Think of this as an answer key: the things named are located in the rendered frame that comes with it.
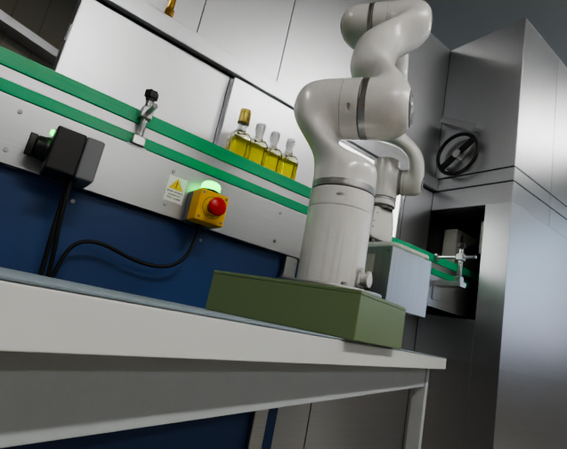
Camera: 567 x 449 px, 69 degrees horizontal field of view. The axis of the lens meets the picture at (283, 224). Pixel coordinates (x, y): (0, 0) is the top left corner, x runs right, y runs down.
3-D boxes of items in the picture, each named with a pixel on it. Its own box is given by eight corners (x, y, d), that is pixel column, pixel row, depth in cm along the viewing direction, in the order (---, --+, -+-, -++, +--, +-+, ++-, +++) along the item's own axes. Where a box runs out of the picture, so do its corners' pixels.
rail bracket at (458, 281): (434, 300, 163) (441, 245, 169) (475, 304, 150) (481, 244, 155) (426, 298, 161) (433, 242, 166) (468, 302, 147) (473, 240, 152)
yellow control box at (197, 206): (208, 232, 96) (215, 201, 97) (223, 229, 90) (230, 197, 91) (180, 222, 92) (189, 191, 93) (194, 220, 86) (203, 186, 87)
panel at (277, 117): (390, 248, 179) (400, 176, 187) (395, 248, 177) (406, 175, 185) (206, 175, 130) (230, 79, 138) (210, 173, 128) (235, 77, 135)
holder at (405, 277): (352, 308, 134) (359, 261, 138) (425, 317, 112) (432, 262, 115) (311, 297, 125) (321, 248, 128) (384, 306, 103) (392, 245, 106)
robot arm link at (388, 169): (400, 205, 130) (370, 202, 134) (405, 167, 133) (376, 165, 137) (397, 196, 123) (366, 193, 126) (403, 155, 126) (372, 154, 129)
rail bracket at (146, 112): (142, 152, 90) (158, 97, 93) (154, 144, 84) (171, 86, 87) (124, 144, 88) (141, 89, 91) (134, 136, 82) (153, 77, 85)
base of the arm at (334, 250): (395, 306, 77) (407, 210, 81) (353, 291, 62) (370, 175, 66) (308, 292, 88) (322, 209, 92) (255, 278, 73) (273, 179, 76)
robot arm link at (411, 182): (432, 93, 123) (423, 194, 130) (377, 93, 129) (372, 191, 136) (430, 90, 115) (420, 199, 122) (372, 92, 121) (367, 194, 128)
